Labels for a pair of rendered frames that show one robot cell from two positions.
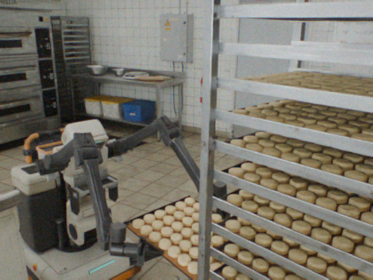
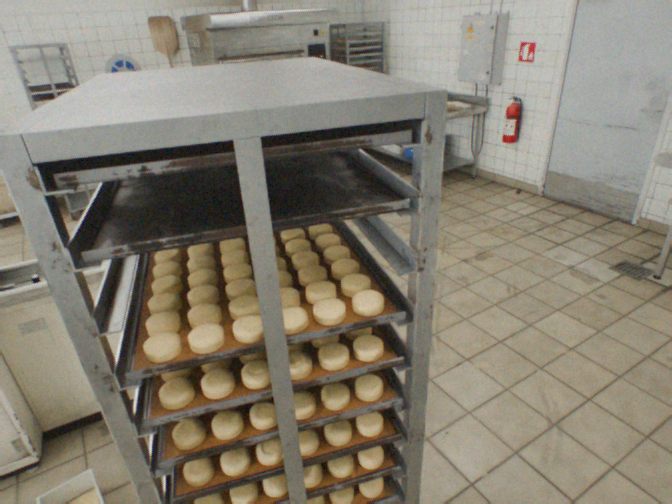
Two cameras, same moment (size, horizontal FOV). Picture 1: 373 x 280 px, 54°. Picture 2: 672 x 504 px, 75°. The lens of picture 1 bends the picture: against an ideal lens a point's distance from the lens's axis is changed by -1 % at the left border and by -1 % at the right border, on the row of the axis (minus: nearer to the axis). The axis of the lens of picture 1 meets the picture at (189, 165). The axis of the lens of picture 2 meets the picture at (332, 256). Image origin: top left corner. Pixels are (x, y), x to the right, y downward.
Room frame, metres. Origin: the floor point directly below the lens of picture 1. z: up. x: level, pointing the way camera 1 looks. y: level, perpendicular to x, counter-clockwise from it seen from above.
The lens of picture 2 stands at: (0.36, -0.97, 1.90)
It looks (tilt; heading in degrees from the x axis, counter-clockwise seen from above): 28 degrees down; 31
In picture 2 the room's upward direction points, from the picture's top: 3 degrees counter-clockwise
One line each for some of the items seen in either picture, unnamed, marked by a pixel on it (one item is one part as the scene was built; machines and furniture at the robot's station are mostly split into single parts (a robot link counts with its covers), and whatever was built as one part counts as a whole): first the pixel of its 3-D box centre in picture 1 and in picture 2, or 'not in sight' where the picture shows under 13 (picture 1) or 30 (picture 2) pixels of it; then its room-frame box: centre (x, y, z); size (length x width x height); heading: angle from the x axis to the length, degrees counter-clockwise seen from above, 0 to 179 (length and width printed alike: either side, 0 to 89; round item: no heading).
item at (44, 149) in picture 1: (58, 154); not in sight; (2.22, 0.84, 0.87); 0.23 x 0.15 x 0.11; 135
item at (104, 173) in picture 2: not in sight; (227, 112); (0.96, -0.43, 1.77); 0.60 x 0.40 x 0.02; 45
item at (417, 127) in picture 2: not in sight; (336, 98); (1.10, -0.56, 1.77); 0.64 x 0.03 x 0.03; 45
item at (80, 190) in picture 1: (92, 190); not in sight; (1.93, 0.56, 0.75); 0.28 x 0.16 x 0.22; 135
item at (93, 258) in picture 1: (76, 255); not in sight; (2.14, 0.77, 0.16); 0.67 x 0.64 x 0.25; 45
